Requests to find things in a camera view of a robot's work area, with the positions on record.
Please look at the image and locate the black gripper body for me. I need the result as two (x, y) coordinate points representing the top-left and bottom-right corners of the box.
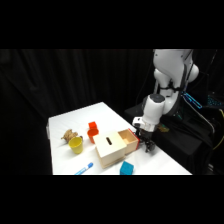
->
(138, 127), (156, 145)

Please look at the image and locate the wooden drawer with black handle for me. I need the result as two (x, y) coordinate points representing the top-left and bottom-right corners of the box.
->
(117, 127), (141, 156)

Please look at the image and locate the blue block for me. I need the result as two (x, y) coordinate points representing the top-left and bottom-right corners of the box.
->
(119, 160), (135, 176)

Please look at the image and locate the black robot stand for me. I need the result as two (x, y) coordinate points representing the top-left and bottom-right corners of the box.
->
(123, 101), (215, 175)

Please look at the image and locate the light wooden box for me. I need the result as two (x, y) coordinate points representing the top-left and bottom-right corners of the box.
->
(92, 130), (128, 169)

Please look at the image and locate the blue lit panel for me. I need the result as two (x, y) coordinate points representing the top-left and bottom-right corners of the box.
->
(181, 91), (203, 110)

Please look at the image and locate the blue white marker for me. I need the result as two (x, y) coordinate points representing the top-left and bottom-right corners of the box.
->
(74, 162), (94, 176)

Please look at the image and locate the yellow plastic cup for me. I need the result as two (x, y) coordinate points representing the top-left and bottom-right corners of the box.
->
(68, 136), (84, 155)

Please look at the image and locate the blue lit keyboard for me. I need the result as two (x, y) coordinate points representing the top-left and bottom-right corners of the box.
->
(206, 94), (224, 110)

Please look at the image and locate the brown plush toy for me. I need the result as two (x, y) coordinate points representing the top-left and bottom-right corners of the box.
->
(60, 129), (79, 143)

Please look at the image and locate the black curtain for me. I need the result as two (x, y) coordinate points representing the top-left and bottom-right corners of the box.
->
(0, 49), (224, 176)

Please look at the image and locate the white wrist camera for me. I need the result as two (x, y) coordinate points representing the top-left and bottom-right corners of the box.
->
(132, 116), (145, 128)

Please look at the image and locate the tan wrist mount piece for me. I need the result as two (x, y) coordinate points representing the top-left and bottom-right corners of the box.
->
(157, 123), (170, 133)

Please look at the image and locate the yellow cable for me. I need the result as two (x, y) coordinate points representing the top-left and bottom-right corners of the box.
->
(212, 109), (224, 152)

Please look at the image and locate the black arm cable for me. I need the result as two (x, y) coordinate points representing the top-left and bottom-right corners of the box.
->
(156, 59), (194, 93)

